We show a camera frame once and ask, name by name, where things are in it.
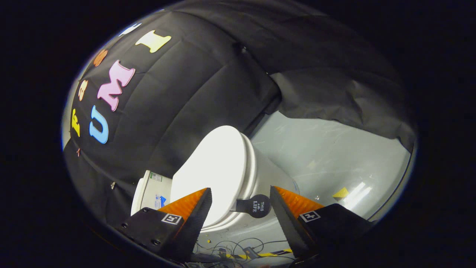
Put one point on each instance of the black backdrop cloth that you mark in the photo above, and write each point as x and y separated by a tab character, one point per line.
208	89

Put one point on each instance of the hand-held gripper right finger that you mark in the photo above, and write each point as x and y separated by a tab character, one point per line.
286	219

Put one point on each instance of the white toilet tank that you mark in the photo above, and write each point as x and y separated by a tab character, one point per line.
148	193

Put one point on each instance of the black round lid pull tab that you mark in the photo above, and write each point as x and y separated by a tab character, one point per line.
258	206

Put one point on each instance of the yellow triangle floor sticker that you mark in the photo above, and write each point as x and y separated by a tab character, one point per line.
341	193

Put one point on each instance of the white toilet bowl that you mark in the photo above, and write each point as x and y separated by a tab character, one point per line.
266	175

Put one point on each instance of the yellow black striped tape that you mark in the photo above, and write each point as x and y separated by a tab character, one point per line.
273	253

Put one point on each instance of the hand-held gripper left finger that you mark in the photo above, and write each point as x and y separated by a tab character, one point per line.
195	219

